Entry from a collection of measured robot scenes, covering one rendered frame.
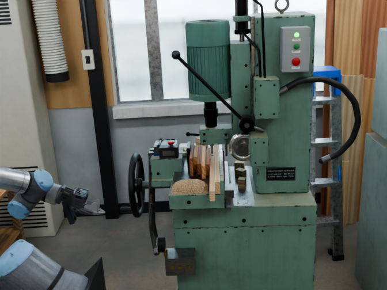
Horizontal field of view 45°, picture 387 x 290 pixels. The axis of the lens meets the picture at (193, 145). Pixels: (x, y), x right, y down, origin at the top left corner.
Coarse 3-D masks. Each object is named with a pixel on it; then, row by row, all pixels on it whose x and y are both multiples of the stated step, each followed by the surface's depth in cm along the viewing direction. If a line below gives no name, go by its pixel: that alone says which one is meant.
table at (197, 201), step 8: (184, 144) 228; (184, 168) 199; (176, 176) 191; (184, 176) 190; (192, 176) 190; (200, 176) 190; (208, 176) 189; (152, 184) 196; (160, 184) 195; (168, 184) 195; (208, 184) 182; (208, 192) 174; (176, 200) 174; (184, 200) 174; (192, 200) 174; (200, 200) 174; (208, 200) 174; (216, 200) 174; (224, 200) 174; (176, 208) 175; (184, 208) 175; (192, 208) 175; (200, 208) 175
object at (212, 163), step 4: (212, 164) 191; (212, 168) 187; (212, 172) 183; (212, 176) 179; (212, 180) 175; (212, 184) 172; (212, 188) 168; (212, 192) 166; (212, 196) 167; (212, 200) 167
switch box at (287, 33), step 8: (280, 32) 170; (288, 32) 166; (304, 32) 166; (280, 40) 171; (288, 40) 167; (304, 40) 167; (280, 48) 172; (288, 48) 168; (304, 48) 167; (280, 56) 172; (288, 56) 169; (296, 56) 168; (304, 56) 168; (280, 64) 173; (288, 64) 170; (304, 64) 169
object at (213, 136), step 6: (204, 126) 198; (222, 126) 196; (228, 126) 196; (204, 132) 194; (210, 132) 194; (216, 132) 194; (222, 132) 193; (228, 132) 193; (204, 138) 195; (210, 138) 194; (216, 138) 194; (222, 138) 194; (204, 144) 196; (210, 144) 196
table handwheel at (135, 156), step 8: (136, 152) 206; (136, 160) 200; (136, 168) 210; (128, 176) 194; (136, 176) 208; (144, 176) 219; (128, 184) 193; (136, 184) 203; (144, 184) 205; (128, 192) 193; (136, 192) 208; (144, 192) 218; (144, 200) 217; (136, 208) 197; (136, 216) 201
